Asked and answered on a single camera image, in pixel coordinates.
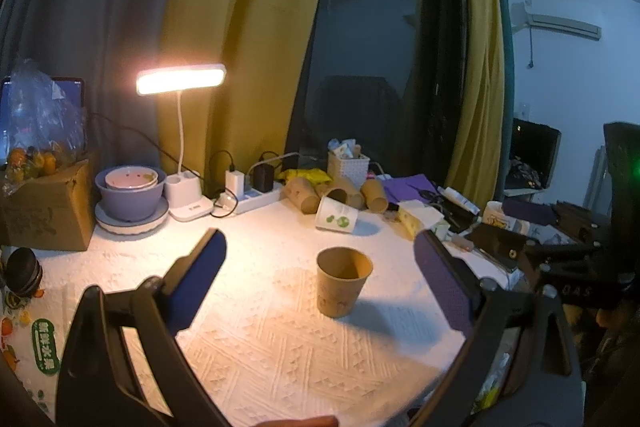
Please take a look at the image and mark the cartoon printed brown paper cup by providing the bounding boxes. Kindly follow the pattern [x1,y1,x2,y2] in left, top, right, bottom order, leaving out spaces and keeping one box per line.
[317,247,373,319]

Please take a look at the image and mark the white paper cup green logo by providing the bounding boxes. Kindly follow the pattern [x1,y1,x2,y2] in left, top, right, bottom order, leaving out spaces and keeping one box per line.
[314,196,359,234]

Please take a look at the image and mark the white cartoon mug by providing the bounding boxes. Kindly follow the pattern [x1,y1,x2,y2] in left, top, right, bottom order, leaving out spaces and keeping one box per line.
[482,200,530,235]

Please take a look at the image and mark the black scissors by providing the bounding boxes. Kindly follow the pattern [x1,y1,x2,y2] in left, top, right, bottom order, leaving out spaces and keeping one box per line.
[416,188,442,206]

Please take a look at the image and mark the yellow tissue pack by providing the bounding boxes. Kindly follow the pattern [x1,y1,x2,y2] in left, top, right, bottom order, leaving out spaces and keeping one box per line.
[397,199,450,241]

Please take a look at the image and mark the purple cloth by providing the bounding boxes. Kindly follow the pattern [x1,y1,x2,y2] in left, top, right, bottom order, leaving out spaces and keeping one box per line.
[382,173,438,204]

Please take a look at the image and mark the white plate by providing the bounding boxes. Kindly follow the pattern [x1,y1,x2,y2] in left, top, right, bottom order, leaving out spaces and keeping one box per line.
[94,197,169,236]

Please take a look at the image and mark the white plastic basket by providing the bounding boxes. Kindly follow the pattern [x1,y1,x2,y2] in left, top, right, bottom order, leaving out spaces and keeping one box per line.
[328,152,370,188]

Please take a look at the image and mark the cardboard box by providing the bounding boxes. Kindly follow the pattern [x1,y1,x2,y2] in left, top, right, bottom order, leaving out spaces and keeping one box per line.
[1,158,96,251]

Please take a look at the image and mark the purple bowl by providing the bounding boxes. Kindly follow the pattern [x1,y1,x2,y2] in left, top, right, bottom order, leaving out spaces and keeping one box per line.
[94,167,166,221]

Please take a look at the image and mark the air conditioner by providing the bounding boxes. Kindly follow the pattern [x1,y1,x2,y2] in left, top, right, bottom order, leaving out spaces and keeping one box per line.
[510,0,603,41]

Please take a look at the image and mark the yellow snack bag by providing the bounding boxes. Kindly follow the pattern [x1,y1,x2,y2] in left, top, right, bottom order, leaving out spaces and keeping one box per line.
[278,168,332,185]

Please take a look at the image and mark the pink inner bowl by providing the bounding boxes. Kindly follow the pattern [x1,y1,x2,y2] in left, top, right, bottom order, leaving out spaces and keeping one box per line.
[105,166,158,191]

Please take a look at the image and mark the white desk lamp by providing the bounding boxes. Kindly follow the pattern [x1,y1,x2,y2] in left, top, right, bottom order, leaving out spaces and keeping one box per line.
[136,64,227,222]

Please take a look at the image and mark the white power strip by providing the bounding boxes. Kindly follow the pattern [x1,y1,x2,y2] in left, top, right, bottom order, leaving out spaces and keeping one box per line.
[214,182,283,218]

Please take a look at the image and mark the white charger plug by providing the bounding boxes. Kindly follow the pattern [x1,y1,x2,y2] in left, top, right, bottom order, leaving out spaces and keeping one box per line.
[224,165,245,200]

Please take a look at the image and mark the black power adapter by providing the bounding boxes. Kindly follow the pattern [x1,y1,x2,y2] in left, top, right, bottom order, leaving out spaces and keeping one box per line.
[252,164,274,194]

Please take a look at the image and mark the plastic bag of oranges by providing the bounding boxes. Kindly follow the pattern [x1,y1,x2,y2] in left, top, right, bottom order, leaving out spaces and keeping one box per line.
[1,58,85,196]

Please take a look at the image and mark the yellow curtain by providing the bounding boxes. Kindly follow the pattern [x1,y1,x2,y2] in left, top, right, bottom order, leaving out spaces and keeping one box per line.
[156,0,319,192]

